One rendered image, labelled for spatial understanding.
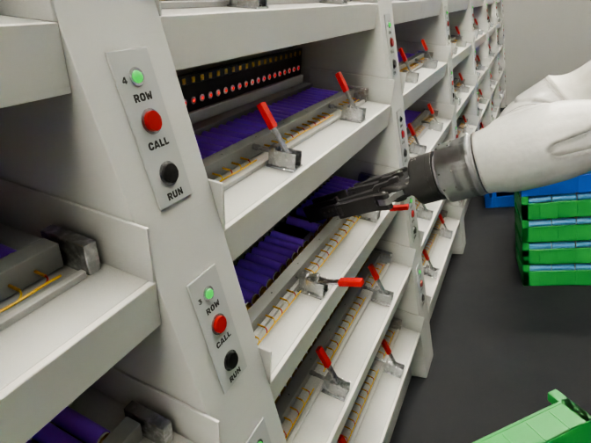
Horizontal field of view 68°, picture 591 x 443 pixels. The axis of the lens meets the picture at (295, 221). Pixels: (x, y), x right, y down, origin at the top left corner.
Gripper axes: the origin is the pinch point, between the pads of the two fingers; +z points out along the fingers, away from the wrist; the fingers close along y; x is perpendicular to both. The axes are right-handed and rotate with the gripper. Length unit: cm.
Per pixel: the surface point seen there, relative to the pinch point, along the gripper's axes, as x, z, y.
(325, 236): 3.8, -0.2, 4.7
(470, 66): -1, -5, -166
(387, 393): 45.3, 6.9, -3.7
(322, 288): 6.8, -4.0, 17.3
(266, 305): 3.9, -0.2, 25.1
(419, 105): 0, 5, -96
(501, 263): 64, -6, -90
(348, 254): 8.0, -2.6, 4.3
